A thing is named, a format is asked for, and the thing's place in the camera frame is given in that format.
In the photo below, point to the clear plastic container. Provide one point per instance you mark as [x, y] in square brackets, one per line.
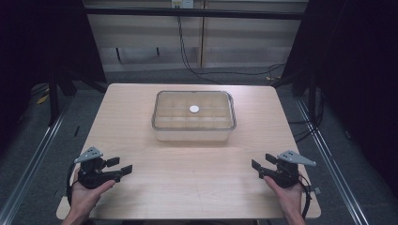
[194, 115]

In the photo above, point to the black metal stand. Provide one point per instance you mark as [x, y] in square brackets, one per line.
[306, 81]
[54, 84]

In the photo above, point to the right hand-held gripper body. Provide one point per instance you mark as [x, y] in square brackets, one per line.
[286, 170]

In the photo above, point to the white wall socket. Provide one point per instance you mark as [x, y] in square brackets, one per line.
[182, 3]

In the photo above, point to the white round lid knob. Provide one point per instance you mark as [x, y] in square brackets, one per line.
[194, 109]

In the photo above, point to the aluminium floor rail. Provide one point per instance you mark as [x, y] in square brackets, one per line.
[331, 159]
[29, 162]

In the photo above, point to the black metal crossbar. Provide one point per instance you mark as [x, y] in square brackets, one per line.
[194, 13]

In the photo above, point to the person's left hand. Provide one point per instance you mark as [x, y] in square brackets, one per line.
[89, 195]

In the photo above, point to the person's right hand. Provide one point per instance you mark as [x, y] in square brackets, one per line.
[286, 197]

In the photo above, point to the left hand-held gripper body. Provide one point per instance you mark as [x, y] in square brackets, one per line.
[94, 175]

